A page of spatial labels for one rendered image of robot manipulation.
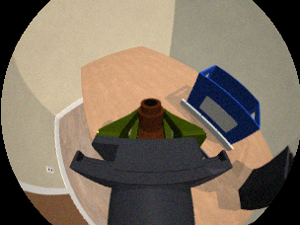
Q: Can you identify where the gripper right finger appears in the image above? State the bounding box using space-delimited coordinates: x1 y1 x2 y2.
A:
163 109 206 147

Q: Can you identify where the brown glass bottle with white label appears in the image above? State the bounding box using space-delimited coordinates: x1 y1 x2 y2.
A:
138 98 164 139

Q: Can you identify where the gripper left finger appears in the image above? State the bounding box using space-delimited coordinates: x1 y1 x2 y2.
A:
96 109 139 139

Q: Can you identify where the blue plastic crate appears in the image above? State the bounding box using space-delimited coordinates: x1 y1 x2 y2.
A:
187 65 261 144

